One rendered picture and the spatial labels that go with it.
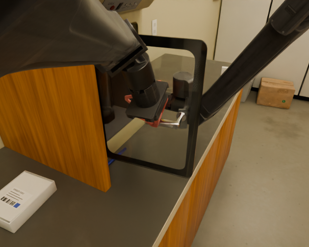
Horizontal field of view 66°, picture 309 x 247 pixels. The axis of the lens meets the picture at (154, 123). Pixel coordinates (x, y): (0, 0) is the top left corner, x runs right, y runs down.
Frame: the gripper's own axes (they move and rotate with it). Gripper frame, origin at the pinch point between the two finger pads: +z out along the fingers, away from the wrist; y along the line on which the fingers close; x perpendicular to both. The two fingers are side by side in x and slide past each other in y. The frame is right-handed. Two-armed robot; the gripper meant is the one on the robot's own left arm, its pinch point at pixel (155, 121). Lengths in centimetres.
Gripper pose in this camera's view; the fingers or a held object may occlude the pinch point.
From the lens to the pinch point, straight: 58.3
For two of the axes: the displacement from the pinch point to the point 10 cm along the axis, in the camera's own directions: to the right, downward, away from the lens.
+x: 9.1, 1.9, -3.6
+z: 2.1, 5.5, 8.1
